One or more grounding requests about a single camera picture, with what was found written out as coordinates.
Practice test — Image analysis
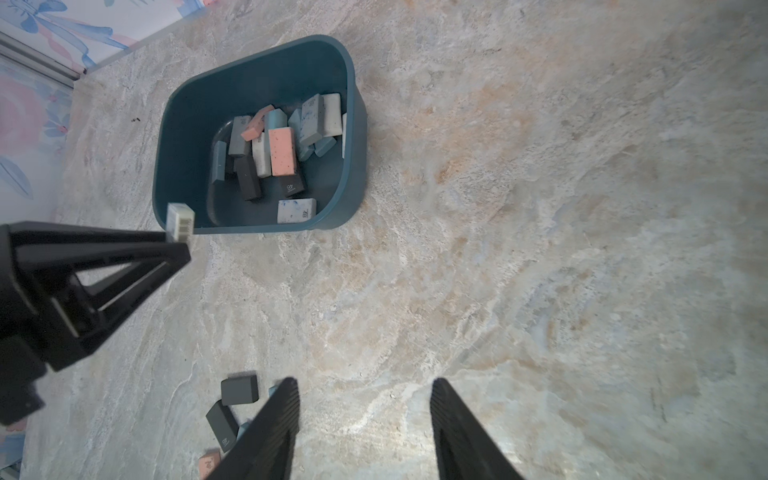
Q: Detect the pink eraser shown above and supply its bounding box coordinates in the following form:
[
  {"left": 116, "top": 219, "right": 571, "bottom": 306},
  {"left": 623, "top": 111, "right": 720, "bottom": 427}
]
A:
[
  {"left": 268, "top": 127, "right": 297, "bottom": 176},
  {"left": 241, "top": 104, "right": 275, "bottom": 142},
  {"left": 198, "top": 450, "right": 221, "bottom": 480}
]

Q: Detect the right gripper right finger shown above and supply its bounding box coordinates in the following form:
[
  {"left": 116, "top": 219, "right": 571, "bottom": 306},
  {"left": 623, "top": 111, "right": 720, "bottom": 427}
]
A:
[{"left": 430, "top": 378, "right": 523, "bottom": 480}]

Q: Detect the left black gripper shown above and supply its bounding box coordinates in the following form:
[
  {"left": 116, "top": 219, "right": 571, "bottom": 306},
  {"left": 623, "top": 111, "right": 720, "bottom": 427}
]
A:
[{"left": 1, "top": 222, "right": 191, "bottom": 426}]

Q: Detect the black eraser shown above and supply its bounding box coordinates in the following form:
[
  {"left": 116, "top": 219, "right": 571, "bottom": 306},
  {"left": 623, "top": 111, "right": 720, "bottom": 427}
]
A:
[
  {"left": 206, "top": 400, "right": 239, "bottom": 453},
  {"left": 234, "top": 156, "right": 262, "bottom": 201},
  {"left": 278, "top": 174, "right": 306, "bottom": 198},
  {"left": 221, "top": 374, "right": 259, "bottom": 406}
]

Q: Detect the white printed eraser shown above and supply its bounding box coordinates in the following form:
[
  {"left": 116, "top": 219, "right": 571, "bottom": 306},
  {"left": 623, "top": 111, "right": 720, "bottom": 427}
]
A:
[{"left": 165, "top": 203, "right": 195, "bottom": 243}]

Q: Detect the grey eraser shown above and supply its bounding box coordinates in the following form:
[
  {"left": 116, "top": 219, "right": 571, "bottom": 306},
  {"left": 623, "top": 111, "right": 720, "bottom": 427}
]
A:
[
  {"left": 299, "top": 94, "right": 324, "bottom": 147},
  {"left": 228, "top": 115, "right": 251, "bottom": 157}
]

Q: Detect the blue white eraser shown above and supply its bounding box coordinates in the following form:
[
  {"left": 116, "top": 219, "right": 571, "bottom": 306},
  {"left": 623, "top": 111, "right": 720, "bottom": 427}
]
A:
[{"left": 277, "top": 198, "right": 317, "bottom": 224}]

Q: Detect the white eraser bottom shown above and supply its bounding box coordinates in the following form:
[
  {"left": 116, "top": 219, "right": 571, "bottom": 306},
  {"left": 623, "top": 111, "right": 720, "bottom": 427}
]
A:
[{"left": 321, "top": 93, "right": 343, "bottom": 137}]

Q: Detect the teal plastic storage box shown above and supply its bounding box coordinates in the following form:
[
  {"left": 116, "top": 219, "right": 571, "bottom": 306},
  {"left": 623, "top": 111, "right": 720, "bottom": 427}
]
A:
[{"left": 152, "top": 35, "right": 367, "bottom": 235}]

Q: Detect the pink eraser bottom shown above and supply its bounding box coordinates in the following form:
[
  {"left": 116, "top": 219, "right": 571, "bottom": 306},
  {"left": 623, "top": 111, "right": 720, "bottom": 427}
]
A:
[{"left": 198, "top": 450, "right": 221, "bottom": 480}]

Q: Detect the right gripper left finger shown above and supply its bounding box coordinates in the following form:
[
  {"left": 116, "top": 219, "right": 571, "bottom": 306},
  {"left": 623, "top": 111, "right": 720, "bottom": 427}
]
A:
[{"left": 207, "top": 377, "right": 300, "bottom": 480}]

